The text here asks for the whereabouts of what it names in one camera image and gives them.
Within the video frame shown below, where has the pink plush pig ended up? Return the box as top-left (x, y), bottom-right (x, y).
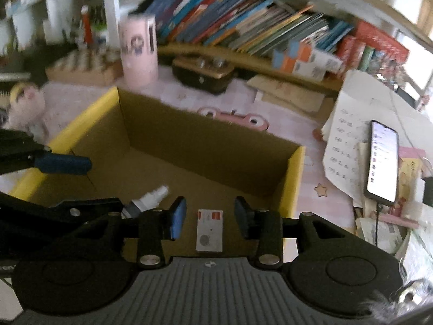
top-left (4, 84), bottom-right (48, 143)

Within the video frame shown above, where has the white spray bottle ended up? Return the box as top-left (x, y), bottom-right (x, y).
top-left (121, 185), bottom-right (169, 219)

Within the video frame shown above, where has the pink cylindrical container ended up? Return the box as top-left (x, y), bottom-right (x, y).
top-left (118, 13), bottom-right (159, 91)

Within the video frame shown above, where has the wooden chessboard box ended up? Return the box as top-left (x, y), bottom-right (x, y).
top-left (45, 48), bottom-right (123, 87)

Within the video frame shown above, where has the yellow tape roll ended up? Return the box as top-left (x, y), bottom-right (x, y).
top-left (9, 82), bottom-right (34, 103)

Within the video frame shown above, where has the row of books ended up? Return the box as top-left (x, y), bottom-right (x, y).
top-left (137, 0), bottom-right (409, 80)

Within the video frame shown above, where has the yellow cardboard box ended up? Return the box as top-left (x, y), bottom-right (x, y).
top-left (11, 88), bottom-right (305, 258)

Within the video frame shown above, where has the smartphone with lit screen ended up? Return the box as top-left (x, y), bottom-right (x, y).
top-left (364, 120), bottom-right (399, 206)

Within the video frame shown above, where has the stack of papers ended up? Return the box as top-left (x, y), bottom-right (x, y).
top-left (322, 70), bottom-right (432, 204)

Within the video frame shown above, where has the small white red box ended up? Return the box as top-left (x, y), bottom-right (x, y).
top-left (196, 209), bottom-right (224, 253)

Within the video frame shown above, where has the white bookshelf unit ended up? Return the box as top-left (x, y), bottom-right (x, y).
top-left (0, 0), bottom-right (433, 62)

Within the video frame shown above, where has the dark brown wooden box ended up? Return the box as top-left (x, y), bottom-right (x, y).
top-left (172, 54), bottom-right (236, 95)

